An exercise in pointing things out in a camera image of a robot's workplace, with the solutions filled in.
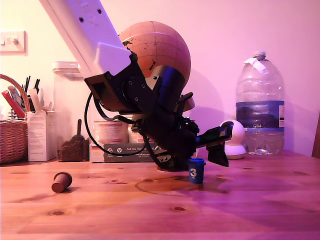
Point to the small white round camera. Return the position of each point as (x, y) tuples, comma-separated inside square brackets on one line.
[(237, 140)]

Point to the brown bristly brush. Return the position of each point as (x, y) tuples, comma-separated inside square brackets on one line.
[(73, 150)]

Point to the clear jar with white lid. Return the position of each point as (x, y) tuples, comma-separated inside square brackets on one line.
[(65, 68)]

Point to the flat dark printed box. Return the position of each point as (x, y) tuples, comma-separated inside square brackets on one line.
[(130, 159)]

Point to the white wall light switch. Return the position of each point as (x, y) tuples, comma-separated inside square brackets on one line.
[(12, 42)]

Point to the black stick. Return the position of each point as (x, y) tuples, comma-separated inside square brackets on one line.
[(27, 83), (37, 85)]

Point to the white carton box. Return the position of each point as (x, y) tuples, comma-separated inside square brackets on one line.
[(40, 137)]

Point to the white paper sachet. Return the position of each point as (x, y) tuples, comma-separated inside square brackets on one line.
[(35, 98)]

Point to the brown coffee capsule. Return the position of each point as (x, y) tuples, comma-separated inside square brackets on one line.
[(61, 182)]

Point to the blue coffee capsule with numeral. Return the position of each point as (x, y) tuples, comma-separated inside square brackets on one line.
[(196, 172)]

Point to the wicker basket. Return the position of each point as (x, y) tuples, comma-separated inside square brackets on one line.
[(12, 140)]

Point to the large clear water bottle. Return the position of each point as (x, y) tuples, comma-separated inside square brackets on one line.
[(260, 95)]

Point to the red packet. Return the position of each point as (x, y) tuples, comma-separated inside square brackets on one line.
[(12, 103)]

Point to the brown cork globe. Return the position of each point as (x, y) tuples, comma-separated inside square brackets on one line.
[(162, 45)]

